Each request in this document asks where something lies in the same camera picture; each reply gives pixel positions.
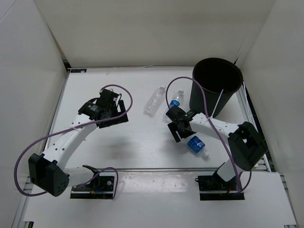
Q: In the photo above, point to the clear unlabeled plastic bottle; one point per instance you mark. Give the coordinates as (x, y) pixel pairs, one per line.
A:
(155, 101)

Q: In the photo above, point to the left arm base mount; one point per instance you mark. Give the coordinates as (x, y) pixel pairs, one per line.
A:
(102, 187)

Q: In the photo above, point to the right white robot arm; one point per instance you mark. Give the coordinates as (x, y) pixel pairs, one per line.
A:
(243, 141)

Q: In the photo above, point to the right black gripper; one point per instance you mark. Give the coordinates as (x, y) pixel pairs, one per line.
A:
(173, 129)

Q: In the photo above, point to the blue label Aquafina bottle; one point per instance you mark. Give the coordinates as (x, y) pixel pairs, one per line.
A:
(176, 100)

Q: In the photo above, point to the Pocari Sweat clear bottle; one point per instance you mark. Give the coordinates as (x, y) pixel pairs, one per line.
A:
(197, 147)

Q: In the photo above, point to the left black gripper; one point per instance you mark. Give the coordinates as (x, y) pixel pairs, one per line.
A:
(121, 119)

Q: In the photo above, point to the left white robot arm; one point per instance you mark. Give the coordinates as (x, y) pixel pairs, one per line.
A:
(48, 170)

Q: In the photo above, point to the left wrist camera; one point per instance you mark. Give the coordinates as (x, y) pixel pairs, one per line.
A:
(108, 98)

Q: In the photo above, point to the black plastic trash bin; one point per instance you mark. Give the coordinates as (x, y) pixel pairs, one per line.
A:
(220, 79)

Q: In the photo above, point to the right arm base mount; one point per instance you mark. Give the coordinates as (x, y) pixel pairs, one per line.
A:
(211, 189)

